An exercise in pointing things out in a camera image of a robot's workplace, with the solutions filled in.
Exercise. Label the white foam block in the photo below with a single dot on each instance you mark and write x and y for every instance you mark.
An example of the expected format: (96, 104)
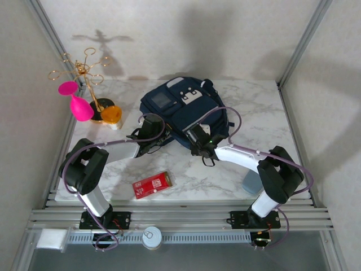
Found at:
(51, 239)

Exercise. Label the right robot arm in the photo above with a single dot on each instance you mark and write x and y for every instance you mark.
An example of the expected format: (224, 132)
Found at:
(237, 156)

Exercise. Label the tin can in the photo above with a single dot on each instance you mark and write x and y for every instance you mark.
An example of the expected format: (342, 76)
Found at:
(151, 237)

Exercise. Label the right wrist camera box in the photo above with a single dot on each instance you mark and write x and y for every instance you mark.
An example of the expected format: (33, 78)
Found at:
(197, 135)

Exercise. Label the navy blue backpack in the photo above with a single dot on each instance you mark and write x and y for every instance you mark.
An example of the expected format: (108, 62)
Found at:
(183, 113)

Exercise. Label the orange cup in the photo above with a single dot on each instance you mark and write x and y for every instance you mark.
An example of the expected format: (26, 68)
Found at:
(111, 114)

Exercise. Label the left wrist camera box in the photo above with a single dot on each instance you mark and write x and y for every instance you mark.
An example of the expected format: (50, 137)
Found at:
(152, 124)

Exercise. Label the aluminium frame post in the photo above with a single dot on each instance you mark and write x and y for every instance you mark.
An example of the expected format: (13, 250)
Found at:
(303, 42)
(56, 42)

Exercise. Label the pink goblet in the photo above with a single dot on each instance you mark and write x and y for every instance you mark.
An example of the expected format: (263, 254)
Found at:
(80, 108)

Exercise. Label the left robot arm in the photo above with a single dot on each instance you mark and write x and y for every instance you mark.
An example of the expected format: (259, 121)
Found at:
(121, 151)

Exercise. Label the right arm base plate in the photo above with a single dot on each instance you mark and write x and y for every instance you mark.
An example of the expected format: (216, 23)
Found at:
(238, 220)

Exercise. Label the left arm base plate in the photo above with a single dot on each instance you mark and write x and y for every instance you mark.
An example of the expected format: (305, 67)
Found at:
(124, 220)

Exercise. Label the aluminium rail frame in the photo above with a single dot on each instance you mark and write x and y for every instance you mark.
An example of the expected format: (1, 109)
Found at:
(183, 217)

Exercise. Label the red box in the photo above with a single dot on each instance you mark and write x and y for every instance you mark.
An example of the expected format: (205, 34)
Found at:
(152, 185)

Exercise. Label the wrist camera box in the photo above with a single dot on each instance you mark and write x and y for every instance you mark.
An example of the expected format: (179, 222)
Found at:
(197, 135)
(152, 124)

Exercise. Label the blue-grey case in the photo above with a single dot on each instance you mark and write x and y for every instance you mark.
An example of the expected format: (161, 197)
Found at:
(251, 185)

